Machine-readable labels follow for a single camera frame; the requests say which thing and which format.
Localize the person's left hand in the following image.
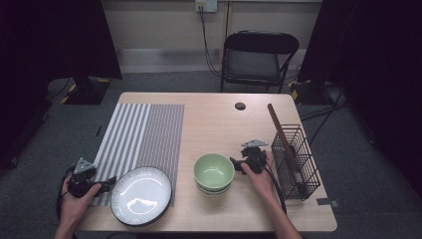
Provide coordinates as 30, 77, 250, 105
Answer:
60, 177, 103, 228

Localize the black wire cutlery basket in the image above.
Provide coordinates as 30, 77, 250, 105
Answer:
271, 123, 322, 201

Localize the black folding chair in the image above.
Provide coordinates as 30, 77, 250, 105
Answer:
219, 30, 301, 94

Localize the grey white striped placemat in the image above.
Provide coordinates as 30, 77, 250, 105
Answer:
89, 103, 185, 207

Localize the black floor cable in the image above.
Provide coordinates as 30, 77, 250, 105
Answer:
309, 89, 344, 146
300, 101, 348, 122

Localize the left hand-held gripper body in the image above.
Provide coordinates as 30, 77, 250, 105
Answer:
68, 157, 105, 199

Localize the black power cable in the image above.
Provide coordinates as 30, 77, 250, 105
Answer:
198, 8, 223, 79

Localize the bundle of wooden chopsticks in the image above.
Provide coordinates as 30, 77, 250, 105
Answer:
267, 103, 302, 173

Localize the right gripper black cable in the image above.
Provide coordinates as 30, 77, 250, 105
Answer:
262, 162, 288, 215

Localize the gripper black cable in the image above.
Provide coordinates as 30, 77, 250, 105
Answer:
262, 162, 288, 215
55, 164, 77, 221

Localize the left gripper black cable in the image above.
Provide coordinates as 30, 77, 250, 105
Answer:
55, 164, 77, 221

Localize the black stand base yellow tape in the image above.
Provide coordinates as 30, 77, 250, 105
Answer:
60, 77, 111, 107
288, 79, 347, 107

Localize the dark curtain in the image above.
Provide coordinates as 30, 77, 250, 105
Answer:
0, 0, 123, 170
297, 0, 422, 200

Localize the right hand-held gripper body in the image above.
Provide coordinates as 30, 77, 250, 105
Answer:
240, 138, 269, 175

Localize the person's right hand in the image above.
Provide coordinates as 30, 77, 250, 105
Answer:
241, 152, 278, 202

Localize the metal spoon black handle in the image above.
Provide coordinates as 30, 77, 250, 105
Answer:
288, 138, 305, 183

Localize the white wall socket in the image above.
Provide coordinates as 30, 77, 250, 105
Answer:
194, 0, 219, 14

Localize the white plate dark rim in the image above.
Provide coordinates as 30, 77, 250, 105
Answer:
109, 166, 173, 228

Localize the grey tape strip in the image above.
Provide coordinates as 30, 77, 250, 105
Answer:
316, 197, 340, 208

